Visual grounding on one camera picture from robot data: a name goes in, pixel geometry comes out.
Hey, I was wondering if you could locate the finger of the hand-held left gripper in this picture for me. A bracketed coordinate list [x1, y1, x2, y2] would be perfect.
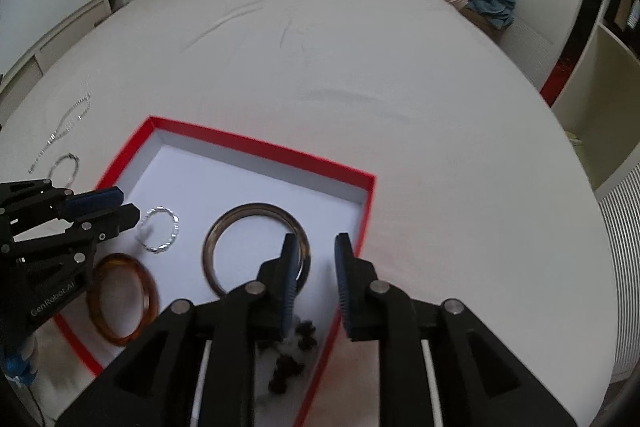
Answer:
[0, 179, 125, 234]
[0, 204, 141, 259]

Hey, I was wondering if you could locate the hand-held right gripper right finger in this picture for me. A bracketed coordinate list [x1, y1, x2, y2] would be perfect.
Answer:
[333, 232, 576, 427]

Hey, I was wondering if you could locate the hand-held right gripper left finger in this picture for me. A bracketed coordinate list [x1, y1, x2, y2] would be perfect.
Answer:
[55, 233, 311, 427]

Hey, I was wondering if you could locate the thin silver bracelet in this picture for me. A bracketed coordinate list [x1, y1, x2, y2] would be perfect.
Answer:
[49, 153, 81, 188]

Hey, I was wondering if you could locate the silver twisted bangle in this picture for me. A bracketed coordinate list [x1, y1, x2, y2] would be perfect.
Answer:
[136, 205, 180, 254]

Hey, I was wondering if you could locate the amber bangle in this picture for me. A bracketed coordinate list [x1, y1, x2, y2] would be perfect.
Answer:
[86, 253, 161, 348]

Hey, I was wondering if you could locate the black bead bracelet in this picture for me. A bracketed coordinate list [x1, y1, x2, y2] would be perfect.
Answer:
[255, 317, 321, 395]

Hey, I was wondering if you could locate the dark brown bangle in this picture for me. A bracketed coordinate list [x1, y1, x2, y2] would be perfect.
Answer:
[202, 203, 313, 300]

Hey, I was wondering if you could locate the silver chain necklace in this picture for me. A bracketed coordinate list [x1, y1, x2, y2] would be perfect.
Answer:
[27, 77, 93, 174]

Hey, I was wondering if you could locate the red jewelry box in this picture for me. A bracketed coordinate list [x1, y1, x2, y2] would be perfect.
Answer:
[52, 116, 377, 427]

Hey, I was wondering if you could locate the person's left forearm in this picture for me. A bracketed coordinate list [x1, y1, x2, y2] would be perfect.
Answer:
[4, 337, 39, 388]

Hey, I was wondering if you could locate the white louvered panel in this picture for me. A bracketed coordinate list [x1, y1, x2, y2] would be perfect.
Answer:
[595, 177, 640, 378]

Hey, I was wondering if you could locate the red bag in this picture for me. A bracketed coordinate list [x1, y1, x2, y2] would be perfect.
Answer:
[540, 57, 571, 108]

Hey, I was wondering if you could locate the wooden nightstand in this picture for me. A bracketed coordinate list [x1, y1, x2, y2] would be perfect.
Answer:
[460, 4, 506, 42]

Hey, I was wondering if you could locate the open closet shelf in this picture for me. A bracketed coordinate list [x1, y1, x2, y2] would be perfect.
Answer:
[550, 0, 640, 192]

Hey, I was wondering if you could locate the thin black cable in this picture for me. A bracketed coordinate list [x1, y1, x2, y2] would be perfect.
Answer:
[26, 382, 48, 427]

